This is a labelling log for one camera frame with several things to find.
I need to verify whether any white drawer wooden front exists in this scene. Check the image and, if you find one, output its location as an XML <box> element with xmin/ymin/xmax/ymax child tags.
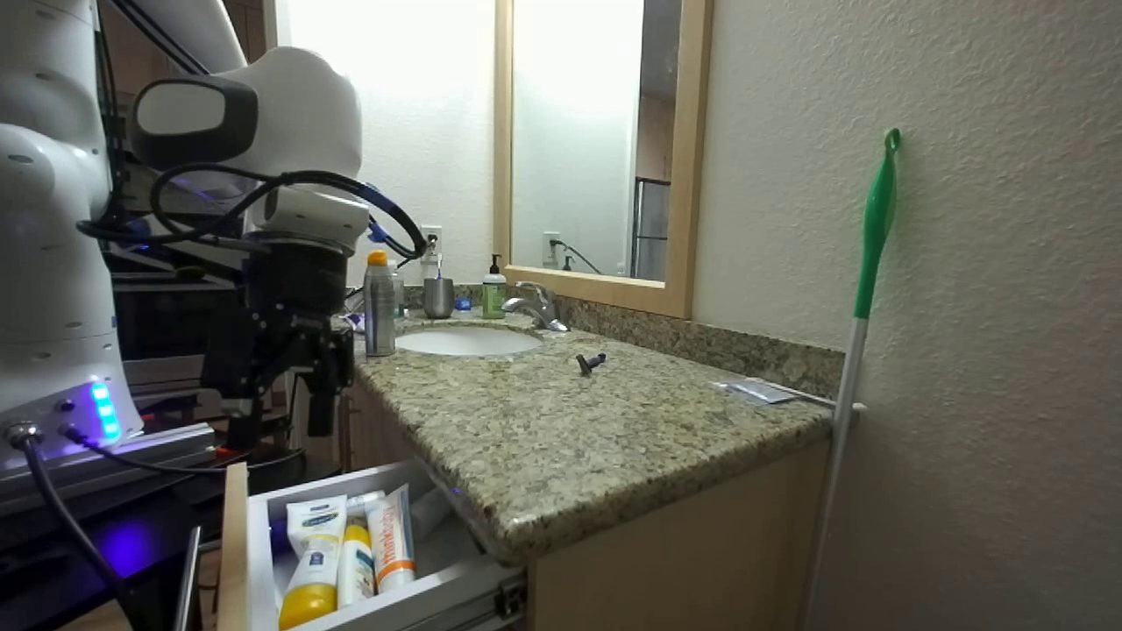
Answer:
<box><xmin>205</xmin><ymin>455</ymin><xmax>531</xmax><ymax>631</ymax></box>

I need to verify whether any wood framed mirror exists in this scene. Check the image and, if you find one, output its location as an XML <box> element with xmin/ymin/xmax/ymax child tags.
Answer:
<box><xmin>487</xmin><ymin>0</ymin><xmax>719</xmax><ymax>318</ymax></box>

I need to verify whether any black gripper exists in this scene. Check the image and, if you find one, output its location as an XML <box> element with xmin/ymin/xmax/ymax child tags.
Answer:
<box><xmin>220</xmin><ymin>228</ymin><xmax>361</xmax><ymax>455</ymax></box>

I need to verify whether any white tube yellow cap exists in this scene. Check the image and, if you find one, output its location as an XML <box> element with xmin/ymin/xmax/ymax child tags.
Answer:
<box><xmin>273</xmin><ymin>493</ymin><xmax>354</xmax><ymax>631</ymax></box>

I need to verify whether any black base cable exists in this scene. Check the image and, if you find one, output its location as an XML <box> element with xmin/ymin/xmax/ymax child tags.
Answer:
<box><xmin>6</xmin><ymin>424</ymin><xmax>161</xmax><ymax>631</ymax></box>

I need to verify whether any white sink basin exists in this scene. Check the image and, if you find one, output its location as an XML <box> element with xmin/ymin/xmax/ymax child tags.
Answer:
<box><xmin>397</xmin><ymin>324</ymin><xmax>546</xmax><ymax>362</ymax></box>

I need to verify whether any long aluminium mounting rail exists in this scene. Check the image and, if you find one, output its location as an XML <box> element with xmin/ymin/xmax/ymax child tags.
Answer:
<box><xmin>0</xmin><ymin>417</ymin><xmax>220</xmax><ymax>502</ymax></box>

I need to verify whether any grey metal cup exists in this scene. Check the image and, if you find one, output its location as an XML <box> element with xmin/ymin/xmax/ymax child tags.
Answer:
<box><xmin>419</xmin><ymin>274</ymin><xmax>455</xmax><ymax>324</ymax></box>

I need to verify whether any white plastic packet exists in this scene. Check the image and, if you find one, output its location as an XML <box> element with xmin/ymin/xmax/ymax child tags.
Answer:
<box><xmin>711</xmin><ymin>372</ymin><xmax>869</xmax><ymax>417</ymax></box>

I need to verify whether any wooden vanity cabinet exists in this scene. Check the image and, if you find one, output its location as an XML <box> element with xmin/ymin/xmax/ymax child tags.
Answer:
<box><xmin>342</xmin><ymin>372</ymin><xmax>835</xmax><ymax>631</ymax></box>

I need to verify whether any green handled mop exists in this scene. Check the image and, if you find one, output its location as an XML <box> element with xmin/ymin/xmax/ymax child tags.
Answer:
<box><xmin>794</xmin><ymin>124</ymin><xmax>908</xmax><ymax>631</ymax></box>

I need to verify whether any grey spray can orange cap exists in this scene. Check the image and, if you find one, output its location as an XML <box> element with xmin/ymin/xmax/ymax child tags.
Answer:
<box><xmin>361</xmin><ymin>250</ymin><xmax>403</xmax><ymax>362</ymax></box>

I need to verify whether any green soap pump bottle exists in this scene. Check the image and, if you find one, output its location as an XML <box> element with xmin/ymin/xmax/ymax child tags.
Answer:
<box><xmin>481</xmin><ymin>253</ymin><xmax>510</xmax><ymax>324</ymax></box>

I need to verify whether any chrome faucet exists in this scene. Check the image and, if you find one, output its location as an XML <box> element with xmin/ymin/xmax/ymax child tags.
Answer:
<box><xmin>502</xmin><ymin>284</ymin><xmax>569</xmax><ymax>333</ymax></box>

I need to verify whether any white orange thinkbaby tube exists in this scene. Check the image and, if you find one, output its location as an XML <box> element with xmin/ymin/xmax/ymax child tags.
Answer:
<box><xmin>363</xmin><ymin>481</ymin><xmax>419</xmax><ymax>601</ymax></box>

